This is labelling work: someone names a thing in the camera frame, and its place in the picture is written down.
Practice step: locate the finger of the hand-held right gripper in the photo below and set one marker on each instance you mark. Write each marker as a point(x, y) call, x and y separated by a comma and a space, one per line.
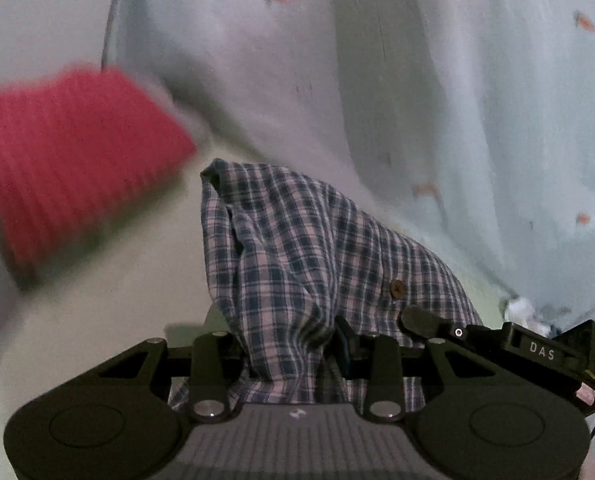
point(425, 324)

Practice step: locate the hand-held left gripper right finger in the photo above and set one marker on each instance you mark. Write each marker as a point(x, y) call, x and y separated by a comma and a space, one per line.
point(346, 347)

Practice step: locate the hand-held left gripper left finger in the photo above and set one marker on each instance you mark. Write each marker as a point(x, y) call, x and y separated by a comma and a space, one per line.
point(211, 372)

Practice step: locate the blue plaid shirt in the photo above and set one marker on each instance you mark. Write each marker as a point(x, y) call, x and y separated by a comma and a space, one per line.
point(287, 250)

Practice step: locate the white garment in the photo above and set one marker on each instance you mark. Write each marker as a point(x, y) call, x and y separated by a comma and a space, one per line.
point(522, 310)

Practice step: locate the carrot print light blue sheet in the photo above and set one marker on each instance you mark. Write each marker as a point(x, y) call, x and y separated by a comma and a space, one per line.
point(402, 85)

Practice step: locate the red ribbed folded garment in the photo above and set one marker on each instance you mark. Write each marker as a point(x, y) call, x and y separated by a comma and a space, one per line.
point(72, 160)

